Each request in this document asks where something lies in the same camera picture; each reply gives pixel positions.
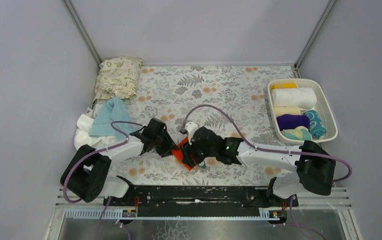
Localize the white crumpled towel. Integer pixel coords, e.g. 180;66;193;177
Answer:
74;114;118;150

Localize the white rolled towel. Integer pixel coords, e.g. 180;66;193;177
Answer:
271;87;317;110

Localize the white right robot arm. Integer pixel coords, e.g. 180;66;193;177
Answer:
178;126;336;199

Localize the teal bunny pattern towel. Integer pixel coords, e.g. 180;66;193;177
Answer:
303;109;327;139

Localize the cream rolled towel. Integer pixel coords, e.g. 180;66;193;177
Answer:
273;106;301;117

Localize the purple rolled towel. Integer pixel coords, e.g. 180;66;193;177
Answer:
276;114;310;131

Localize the yellow rolled towel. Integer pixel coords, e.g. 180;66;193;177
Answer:
271;82;298;90

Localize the orange red towel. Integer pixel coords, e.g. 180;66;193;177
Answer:
171;137;197;171

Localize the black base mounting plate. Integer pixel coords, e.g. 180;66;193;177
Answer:
103;185;299;216

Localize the cream leaf print towel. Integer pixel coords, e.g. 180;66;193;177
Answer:
92;56;142;103

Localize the floral pattern table mat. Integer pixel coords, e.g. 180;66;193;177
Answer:
108;65;295;186

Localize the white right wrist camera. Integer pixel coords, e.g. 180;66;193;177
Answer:
185;121;199;145

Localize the pale green rolled towel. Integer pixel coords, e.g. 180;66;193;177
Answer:
281;126;313;141

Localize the light blue towel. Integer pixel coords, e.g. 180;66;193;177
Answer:
89;97;132;141

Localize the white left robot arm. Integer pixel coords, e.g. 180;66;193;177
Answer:
60;118;179;204

